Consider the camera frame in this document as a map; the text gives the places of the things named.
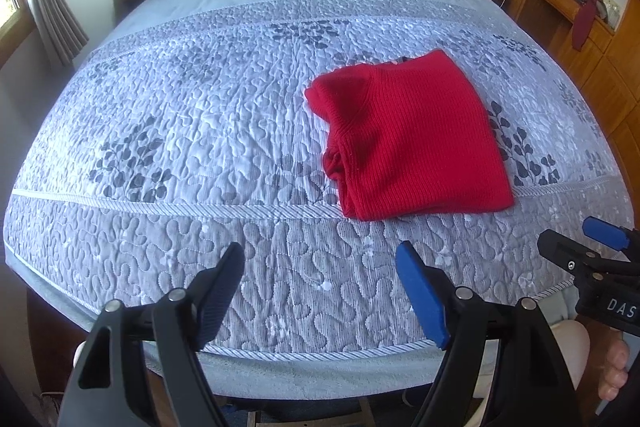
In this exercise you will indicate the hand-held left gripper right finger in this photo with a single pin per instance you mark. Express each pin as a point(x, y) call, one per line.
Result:
point(422, 302)

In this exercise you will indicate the wooden desk cabinet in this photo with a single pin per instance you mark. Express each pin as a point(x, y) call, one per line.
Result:
point(600, 72)

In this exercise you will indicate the dark wooden bed base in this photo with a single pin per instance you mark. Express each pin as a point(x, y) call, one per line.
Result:
point(45, 322)

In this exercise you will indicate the grey curtain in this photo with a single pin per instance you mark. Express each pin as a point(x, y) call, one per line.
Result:
point(55, 17)

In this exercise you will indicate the dark red hanging cloth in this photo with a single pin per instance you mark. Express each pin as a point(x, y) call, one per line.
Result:
point(582, 27)

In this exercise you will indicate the person's right hand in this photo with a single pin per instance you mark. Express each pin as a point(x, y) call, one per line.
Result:
point(612, 372)

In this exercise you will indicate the red knit sweater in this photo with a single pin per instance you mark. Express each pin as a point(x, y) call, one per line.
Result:
point(415, 132)

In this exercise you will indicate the person's beige-trousered leg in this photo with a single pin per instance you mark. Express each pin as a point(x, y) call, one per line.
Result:
point(570, 347)

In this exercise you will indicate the wooden framed window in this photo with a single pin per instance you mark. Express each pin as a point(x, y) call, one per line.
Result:
point(12, 2)

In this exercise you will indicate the grey quilted leaf-print bedspread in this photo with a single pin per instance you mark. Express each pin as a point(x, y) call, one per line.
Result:
point(200, 107)

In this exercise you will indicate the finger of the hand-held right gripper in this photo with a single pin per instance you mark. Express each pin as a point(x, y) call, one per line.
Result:
point(605, 232)
point(565, 252)

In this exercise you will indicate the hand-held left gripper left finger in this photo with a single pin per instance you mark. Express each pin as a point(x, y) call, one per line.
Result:
point(215, 302)

